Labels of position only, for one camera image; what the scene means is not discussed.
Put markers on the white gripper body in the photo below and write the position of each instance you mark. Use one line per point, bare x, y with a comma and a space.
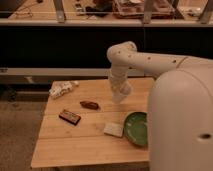
118, 81

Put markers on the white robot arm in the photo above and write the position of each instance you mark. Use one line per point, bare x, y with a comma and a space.
180, 105

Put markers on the small brown wooden object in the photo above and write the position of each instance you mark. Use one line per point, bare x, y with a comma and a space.
89, 105

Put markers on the beige sponge block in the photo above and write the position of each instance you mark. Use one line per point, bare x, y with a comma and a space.
113, 129

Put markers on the light wooden table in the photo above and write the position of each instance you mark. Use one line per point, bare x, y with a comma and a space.
61, 143

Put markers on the dark brown rectangular box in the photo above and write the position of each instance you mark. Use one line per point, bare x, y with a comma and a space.
70, 117

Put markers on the cluttered tray on shelf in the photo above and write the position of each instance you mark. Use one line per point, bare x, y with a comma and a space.
135, 8

